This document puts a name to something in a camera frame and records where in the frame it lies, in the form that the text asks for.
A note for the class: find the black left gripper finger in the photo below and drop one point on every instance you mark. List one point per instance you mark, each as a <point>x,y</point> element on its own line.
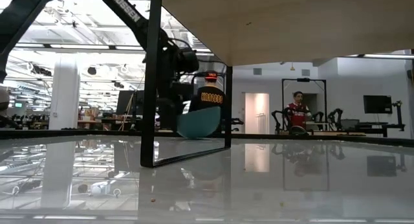
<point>185,97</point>
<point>169,115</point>

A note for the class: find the teal bowl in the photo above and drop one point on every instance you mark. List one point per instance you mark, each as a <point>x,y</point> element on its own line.
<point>200,125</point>

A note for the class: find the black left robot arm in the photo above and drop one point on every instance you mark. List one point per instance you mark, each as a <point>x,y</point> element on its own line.
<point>127,13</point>

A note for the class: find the background black robot arm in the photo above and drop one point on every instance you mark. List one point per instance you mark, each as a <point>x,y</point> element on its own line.
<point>279,118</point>
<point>334,117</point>

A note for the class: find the person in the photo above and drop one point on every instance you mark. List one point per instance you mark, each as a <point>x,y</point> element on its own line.
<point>210,97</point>
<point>297,112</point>

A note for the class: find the black desk monitor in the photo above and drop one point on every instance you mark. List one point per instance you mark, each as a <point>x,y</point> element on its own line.
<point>124,102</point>

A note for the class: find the white column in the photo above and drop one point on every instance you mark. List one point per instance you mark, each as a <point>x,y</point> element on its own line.
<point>64,94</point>

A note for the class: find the background black workbench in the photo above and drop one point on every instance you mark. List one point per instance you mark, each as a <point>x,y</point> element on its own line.
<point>375,125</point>

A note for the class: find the black table frame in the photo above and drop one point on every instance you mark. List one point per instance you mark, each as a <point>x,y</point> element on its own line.
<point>64,133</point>

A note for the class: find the wooden shelf with black frame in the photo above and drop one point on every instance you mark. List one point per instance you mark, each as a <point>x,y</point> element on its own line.
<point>291,23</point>

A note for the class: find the black metal frame rig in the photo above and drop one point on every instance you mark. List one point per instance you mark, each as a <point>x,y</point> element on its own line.
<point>304,79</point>

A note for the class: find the black wall monitor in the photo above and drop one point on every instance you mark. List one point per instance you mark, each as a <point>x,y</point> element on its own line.
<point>377,104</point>

